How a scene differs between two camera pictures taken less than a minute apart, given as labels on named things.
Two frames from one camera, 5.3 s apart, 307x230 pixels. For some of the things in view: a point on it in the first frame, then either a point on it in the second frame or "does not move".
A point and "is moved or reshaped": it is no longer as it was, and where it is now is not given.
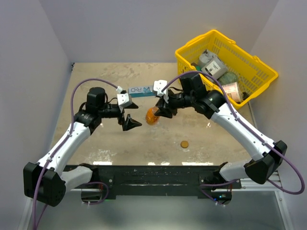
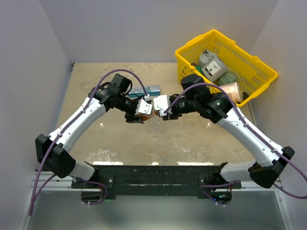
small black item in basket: [245, 95] does not move
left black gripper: [129, 122] to [130, 117]
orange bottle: [151, 119] is moved or reshaped
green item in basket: [198, 68] does not move
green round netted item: [228, 77] does not move
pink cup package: [232, 89] does not move
